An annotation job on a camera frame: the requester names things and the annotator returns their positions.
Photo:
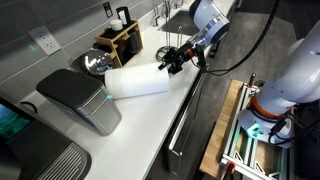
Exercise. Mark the black wall switch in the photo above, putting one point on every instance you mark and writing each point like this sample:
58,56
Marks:
107,9

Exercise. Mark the red black clamp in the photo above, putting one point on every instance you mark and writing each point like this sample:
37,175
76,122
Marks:
252,79
228,170

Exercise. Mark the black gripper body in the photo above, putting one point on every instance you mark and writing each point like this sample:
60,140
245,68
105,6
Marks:
180,56

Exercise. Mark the white wall outlet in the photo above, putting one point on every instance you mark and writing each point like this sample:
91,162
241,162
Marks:
45,40

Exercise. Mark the aluminium profile frame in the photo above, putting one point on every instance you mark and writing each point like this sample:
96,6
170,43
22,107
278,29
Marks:
241,153

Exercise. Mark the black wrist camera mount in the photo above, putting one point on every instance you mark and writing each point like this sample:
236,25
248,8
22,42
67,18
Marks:
201,56

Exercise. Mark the steel bin with black lid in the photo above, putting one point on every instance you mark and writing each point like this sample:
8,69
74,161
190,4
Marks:
80,100

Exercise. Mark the dark mug in organizer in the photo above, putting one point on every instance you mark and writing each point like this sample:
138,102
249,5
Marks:
134,42

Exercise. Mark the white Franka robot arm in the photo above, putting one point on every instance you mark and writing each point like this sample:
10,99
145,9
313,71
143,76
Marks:
296,80

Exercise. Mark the white paper towel roll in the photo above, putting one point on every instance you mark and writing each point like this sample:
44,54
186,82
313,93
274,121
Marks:
138,81

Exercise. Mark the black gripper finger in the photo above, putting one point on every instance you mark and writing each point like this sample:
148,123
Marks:
175,69
163,65

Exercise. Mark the black jar with white label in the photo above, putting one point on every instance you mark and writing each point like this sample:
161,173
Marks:
123,16

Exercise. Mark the wooden countertop organizer box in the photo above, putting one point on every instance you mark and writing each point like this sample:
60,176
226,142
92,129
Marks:
116,45

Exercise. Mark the wooden base board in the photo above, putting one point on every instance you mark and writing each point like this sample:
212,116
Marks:
221,130

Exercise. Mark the chrome faucet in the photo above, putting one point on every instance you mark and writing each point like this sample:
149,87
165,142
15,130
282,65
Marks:
155,15

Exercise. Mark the small white cup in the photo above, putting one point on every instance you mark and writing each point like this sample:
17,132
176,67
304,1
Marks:
116,25

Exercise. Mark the coffee machine with screen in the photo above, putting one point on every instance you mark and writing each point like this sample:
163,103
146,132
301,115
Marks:
36,153

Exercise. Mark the stainless steel sink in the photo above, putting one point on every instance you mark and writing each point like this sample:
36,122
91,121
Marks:
181,23

